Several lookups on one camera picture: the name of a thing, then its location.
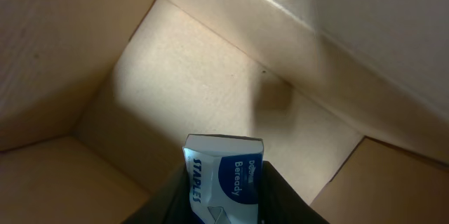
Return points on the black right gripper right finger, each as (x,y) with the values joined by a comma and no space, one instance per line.
(280,204)

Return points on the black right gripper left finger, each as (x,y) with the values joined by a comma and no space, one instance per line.
(170,205)

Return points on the white blue staples box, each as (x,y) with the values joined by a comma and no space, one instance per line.
(224,178)

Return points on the brown cardboard box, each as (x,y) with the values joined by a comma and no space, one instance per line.
(349,96)

